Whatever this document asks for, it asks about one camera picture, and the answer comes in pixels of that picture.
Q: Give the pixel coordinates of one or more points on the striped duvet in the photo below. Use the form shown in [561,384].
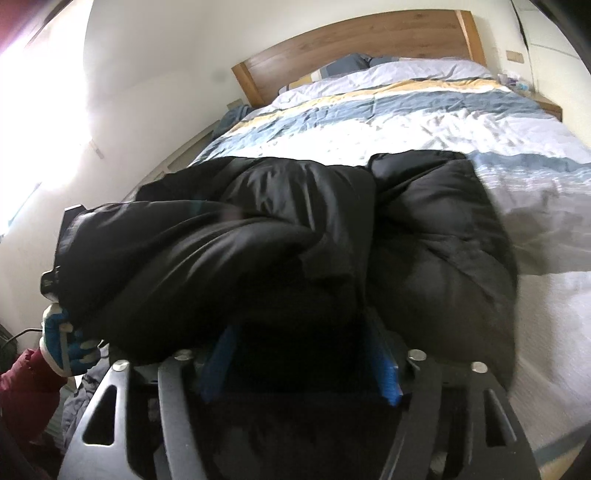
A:
[415,120]

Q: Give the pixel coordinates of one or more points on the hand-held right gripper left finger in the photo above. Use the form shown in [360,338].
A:
[217,364]

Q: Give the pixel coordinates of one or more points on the dark blue clothes heap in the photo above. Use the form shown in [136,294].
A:
[233,119]

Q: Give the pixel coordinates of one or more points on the low beige wall cabinet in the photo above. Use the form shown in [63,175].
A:
[184,152]

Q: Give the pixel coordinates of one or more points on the bright window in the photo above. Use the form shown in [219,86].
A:
[27,115]

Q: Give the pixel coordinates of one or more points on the person's left hand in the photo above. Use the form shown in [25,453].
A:
[60,346]

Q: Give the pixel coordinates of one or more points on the striped blue pillow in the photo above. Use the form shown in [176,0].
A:
[351,64]

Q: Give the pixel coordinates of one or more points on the wooden headboard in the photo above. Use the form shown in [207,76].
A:
[360,37]

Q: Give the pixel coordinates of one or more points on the wooden nightstand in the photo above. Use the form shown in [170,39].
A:
[549,107]

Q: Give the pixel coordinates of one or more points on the wall socket plate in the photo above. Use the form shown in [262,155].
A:
[234,104]
[515,55]

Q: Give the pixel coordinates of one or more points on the small items on nightstand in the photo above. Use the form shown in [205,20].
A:
[515,84]

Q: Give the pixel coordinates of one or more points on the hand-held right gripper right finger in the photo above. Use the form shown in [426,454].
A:
[385,369]

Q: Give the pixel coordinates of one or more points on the black puffer jacket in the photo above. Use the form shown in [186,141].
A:
[277,240]

